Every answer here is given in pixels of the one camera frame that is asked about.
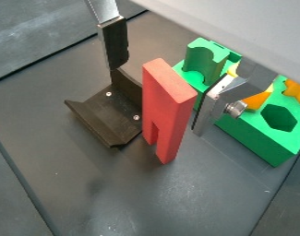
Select yellow star prism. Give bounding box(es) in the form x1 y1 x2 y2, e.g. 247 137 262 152
282 79 300 103

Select red double-square block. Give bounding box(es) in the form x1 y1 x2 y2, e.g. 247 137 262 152
142 58 197 164

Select orange-yellow hexagon block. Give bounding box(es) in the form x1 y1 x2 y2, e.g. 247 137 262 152
227 63 274 110

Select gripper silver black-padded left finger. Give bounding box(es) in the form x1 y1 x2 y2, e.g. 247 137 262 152
84 0 128 70

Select green shape-sorter board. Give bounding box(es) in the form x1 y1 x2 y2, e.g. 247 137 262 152
171 50 300 169

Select black curved holder stand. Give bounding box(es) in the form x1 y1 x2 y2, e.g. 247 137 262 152
64 68 142 148

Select green arch block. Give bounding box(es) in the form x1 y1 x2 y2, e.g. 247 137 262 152
182 38 229 86

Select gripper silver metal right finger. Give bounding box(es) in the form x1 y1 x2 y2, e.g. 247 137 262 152
191 58 277 136

